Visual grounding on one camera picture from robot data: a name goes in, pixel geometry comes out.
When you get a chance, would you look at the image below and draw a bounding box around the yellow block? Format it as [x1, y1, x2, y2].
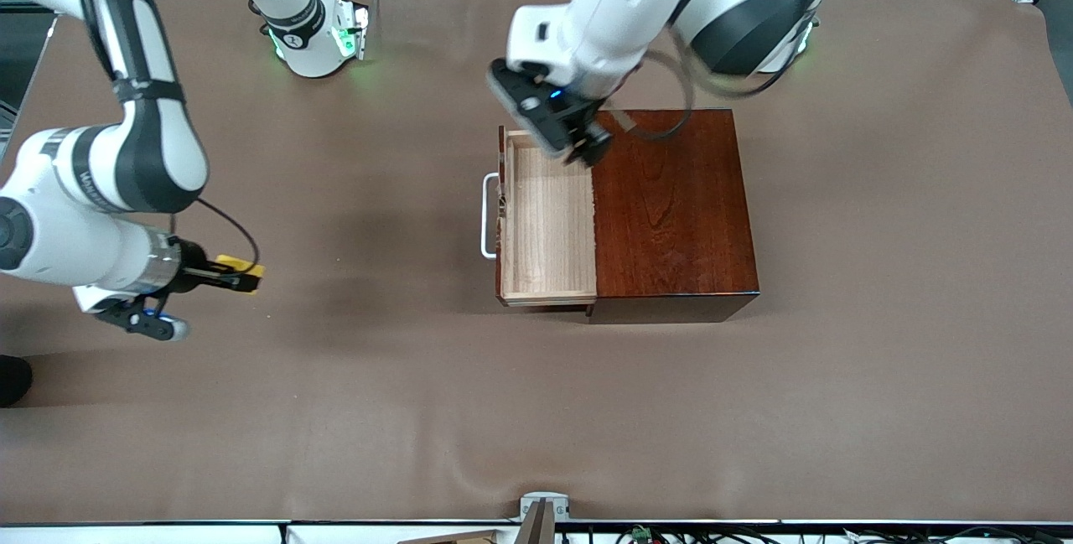
[214, 254, 266, 295]

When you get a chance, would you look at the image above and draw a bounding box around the light wood drawer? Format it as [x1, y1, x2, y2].
[480, 125, 598, 308]

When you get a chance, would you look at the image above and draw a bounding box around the dark red-brown wooden cabinet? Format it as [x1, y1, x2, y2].
[591, 107, 761, 325]

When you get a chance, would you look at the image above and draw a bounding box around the brown table mat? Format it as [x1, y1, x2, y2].
[0, 0, 1073, 524]

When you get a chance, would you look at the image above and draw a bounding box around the black rounded object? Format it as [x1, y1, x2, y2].
[0, 355, 34, 408]

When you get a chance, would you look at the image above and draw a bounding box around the brown wooden board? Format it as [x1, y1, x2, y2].
[398, 529, 505, 544]

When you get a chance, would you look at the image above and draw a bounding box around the grey metal clamp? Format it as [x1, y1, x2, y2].
[519, 491, 572, 522]

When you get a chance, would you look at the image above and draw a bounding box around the brown upright pole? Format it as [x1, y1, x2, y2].
[516, 500, 557, 544]

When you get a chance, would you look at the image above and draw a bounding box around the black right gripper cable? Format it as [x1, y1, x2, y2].
[172, 197, 262, 270]

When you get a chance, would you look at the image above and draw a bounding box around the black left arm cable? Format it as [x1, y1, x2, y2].
[608, 49, 806, 144]

